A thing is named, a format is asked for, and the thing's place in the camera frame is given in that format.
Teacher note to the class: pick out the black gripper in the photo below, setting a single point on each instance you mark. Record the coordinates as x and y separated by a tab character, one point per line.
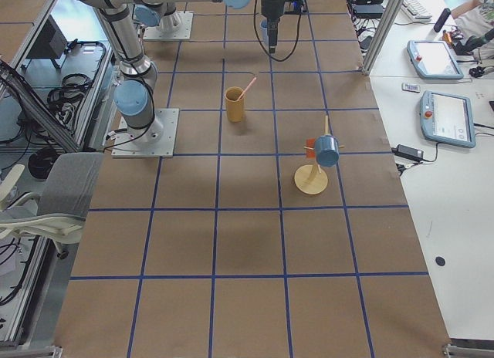
271	9

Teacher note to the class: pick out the light blue plastic cup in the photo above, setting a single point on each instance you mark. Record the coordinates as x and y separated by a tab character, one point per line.
264	30

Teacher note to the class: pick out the pink chopstick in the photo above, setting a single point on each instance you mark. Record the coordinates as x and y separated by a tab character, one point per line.
247	88

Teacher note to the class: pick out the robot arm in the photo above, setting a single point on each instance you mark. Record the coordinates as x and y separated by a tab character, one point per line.
267	15
135	95

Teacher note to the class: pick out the bamboo chopstick holder cup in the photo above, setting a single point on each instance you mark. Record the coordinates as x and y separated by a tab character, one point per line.
234	104

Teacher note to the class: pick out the red mug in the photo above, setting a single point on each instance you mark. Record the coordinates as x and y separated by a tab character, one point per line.
309	148

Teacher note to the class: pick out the wooden mug tree stand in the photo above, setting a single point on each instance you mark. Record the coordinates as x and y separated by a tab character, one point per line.
311	179

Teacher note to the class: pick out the teach pendant upper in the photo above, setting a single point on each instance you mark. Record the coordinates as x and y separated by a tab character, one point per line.
433	60

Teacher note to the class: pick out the teach pendant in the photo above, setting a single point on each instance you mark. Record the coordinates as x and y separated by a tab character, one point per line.
447	119
433	60

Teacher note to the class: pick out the black power adapter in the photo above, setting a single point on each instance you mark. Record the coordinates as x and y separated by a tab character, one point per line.
408	153

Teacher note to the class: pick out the teach pendant lower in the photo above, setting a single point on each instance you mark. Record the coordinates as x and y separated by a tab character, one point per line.
447	119

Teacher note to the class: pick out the grey office chair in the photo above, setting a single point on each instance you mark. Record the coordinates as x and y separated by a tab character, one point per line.
59	212

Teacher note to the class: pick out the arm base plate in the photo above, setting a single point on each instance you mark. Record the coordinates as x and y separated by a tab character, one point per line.
157	141
172	28

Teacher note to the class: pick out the aluminium post right side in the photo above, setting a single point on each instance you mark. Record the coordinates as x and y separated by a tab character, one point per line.
387	20

